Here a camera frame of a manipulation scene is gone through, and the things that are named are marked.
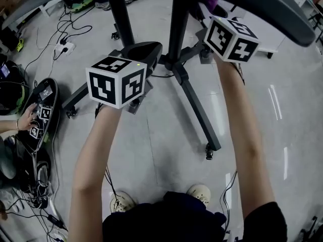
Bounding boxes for person's left white shoe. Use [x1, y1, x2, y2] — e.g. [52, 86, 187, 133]
[110, 191, 137, 214]

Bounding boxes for white power strip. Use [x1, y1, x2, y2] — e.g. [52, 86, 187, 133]
[54, 41, 77, 56]

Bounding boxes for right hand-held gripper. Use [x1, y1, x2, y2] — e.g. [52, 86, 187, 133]
[194, 5, 260, 65]

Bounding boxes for black dome backpack with screen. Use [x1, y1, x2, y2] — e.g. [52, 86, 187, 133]
[0, 60, 27, 115]

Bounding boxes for person's right white shoe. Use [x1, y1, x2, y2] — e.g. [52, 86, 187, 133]
[186, 184, 212, 207]

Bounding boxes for person's left forearm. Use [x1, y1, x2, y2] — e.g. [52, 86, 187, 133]
[68, 104, 122, 242]

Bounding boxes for person's legs in dark trousers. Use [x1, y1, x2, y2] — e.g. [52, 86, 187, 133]
[102, 191, 228, 242]

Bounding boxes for person's white shoe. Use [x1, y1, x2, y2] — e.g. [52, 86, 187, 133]
[110, 191, 137, 214]
[186, 184, 212, 207]

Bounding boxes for person's right forearm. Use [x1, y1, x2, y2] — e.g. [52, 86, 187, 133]
[218, 56, 276, 219]

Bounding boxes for black open dome case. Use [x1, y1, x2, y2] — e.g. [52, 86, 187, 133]
[17, 78, 60, 153]

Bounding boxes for small black box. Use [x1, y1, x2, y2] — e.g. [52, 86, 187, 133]
[32, 83, 54, 101]

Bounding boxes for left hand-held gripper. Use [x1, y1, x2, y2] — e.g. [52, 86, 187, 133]
[85, 40, 164, 114]

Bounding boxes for purple cloth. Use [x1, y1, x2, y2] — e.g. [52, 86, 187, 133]
[188, 0, 219, 10]

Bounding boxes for black dome backpack green trim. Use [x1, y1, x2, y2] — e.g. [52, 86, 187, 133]
[69, 0, 95, 13]

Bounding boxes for black cable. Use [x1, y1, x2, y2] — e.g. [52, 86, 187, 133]
[52, 6, 93, 60]
[219, 170, 239, 236]
[104, 165, 121, 212]

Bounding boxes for black equipment bundle with cables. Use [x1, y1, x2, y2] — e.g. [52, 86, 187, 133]
[15, 147, 55, 210]

